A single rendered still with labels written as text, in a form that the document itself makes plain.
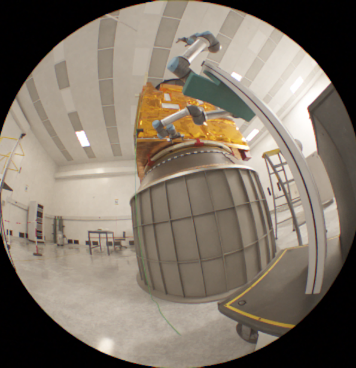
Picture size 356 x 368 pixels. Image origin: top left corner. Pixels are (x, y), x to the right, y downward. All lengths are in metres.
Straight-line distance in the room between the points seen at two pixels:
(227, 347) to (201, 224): 0.91
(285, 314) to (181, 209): 0.98
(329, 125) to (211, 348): 0.91
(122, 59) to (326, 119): 4.68
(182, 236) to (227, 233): 0.37
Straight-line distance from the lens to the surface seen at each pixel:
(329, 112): 0.35
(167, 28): 4.62
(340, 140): 0.33
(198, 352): 0.79
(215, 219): 1.01
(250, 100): 0.59
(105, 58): 4.83
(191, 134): 1.72
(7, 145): 7.28
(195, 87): 0.80
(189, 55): 0.99
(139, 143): 1.56
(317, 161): 4.19
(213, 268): 1.07
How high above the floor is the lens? 0.69
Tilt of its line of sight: 21 degrees up
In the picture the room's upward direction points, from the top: 10 degrees counter-clockwise
